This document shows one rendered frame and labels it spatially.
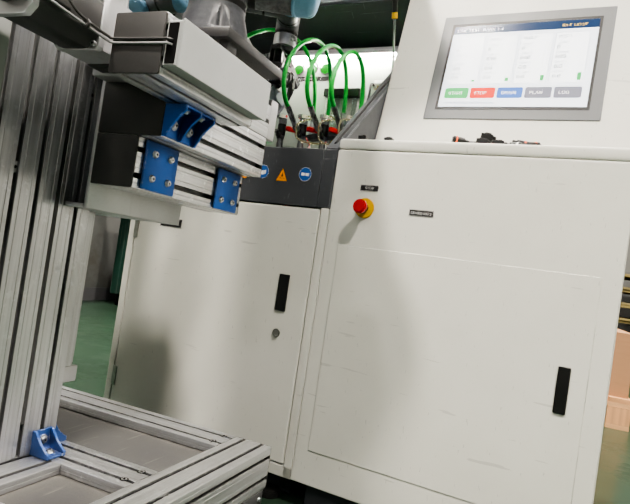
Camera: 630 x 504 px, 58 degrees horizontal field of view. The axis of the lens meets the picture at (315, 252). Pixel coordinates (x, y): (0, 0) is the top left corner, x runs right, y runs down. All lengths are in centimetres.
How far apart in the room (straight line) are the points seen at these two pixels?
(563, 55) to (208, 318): 123
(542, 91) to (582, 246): 53
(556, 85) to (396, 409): 96
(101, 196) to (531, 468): 104
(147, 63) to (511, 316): 92
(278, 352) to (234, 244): 34
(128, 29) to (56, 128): 27
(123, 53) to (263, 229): 82
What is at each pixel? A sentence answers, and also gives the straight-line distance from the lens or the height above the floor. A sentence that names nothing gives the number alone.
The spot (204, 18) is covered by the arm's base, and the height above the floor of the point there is 107.
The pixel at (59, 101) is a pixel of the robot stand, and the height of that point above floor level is 85.
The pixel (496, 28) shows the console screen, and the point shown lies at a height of 140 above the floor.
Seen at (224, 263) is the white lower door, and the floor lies 60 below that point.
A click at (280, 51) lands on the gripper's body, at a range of 196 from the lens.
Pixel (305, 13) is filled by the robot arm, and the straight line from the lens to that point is 126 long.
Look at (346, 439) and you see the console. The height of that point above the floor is 22.
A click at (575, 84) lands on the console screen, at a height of 121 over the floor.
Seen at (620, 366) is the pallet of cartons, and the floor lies 33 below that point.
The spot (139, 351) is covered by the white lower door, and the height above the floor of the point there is 29.
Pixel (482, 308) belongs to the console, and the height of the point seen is 60.
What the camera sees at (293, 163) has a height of 90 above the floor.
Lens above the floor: 64
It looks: 1 degrees up
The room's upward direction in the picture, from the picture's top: 8 degrees clockwise
